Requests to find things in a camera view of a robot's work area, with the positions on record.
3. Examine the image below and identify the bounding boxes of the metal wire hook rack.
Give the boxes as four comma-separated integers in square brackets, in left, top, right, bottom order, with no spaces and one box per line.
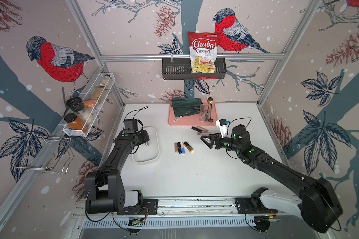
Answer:
[11,136,75,174]

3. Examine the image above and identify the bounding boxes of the white storage box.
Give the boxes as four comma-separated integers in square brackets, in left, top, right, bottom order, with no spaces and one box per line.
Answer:
[132,126,160,165]

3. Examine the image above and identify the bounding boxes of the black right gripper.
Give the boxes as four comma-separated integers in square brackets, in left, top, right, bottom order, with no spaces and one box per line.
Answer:
[200,132,241,154]

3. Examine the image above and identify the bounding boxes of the white wire spice rack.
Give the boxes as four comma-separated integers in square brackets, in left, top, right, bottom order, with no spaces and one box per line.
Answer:
[63,73,115,137]

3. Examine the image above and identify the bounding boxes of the aluminium front rail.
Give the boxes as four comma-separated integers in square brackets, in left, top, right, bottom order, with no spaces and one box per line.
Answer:
[71,195,321,218]

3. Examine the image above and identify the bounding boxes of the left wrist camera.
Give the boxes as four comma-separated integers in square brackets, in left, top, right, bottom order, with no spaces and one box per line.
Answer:
[123,119,138,134]

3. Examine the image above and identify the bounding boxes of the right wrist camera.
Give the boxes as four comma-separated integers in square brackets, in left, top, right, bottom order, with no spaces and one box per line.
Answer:
[216,119,229,138]

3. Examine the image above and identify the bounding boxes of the orange spice jar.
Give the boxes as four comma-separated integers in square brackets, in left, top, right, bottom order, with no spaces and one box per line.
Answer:
[64,113,88,133]

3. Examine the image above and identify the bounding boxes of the Chuba cassava chips bag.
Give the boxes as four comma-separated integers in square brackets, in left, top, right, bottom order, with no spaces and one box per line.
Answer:
[188,32,219,74]

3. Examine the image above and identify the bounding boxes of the black gold lip gloss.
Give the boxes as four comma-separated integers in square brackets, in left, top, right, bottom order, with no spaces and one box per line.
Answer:
[191,126,208,133]

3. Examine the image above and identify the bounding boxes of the pink blue lipstick tube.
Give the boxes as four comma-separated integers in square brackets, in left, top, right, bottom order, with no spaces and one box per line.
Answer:
[180,142,185,154]

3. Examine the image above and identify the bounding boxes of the black wall basket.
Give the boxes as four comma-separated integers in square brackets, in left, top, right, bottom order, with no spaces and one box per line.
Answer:
[162,58,227,80]

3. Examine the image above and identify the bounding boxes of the pink silicone mat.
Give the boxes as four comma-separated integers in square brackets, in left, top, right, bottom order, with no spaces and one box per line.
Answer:
[168,103,217,126]

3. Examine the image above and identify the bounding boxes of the dark green cloth napkin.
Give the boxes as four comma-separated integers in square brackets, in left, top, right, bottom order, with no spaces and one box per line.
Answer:
[171,98,202,117]

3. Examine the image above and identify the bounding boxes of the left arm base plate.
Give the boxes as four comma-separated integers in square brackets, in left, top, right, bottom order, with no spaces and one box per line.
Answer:
[117,199,159,216]

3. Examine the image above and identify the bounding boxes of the white handled fork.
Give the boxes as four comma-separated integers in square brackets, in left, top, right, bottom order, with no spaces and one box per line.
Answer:
[173,109,192,122]

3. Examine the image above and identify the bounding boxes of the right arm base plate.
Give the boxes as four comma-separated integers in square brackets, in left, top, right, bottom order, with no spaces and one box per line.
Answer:
[234,197,278,215]

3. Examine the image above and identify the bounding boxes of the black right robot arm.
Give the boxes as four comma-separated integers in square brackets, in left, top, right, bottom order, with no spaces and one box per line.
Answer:
[200,124,343,233]

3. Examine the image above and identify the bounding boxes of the black lid spice jar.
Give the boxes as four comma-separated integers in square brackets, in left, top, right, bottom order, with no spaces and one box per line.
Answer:
[66,97,94,124]

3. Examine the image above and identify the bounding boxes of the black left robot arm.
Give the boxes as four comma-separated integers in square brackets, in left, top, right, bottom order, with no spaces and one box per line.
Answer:
[85,119,150,215]

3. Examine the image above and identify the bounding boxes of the beige lipstick tube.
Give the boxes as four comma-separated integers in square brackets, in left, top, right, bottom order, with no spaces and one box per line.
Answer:
[174,142,179,153]

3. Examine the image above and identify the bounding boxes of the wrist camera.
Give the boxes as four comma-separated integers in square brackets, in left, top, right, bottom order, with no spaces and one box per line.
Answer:
[123,119,138,134]
[216,119,229,138]

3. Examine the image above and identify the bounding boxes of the gold black lipstick tube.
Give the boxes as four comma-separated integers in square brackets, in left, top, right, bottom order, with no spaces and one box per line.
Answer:
[183,141,194,153]

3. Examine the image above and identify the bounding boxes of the clear ribbed glass cup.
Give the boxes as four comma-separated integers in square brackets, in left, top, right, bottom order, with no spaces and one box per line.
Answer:
[199,104,209,122]

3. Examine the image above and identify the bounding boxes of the gold long spoon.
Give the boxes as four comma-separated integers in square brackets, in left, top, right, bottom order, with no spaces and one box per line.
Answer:
[207,97,213,123]

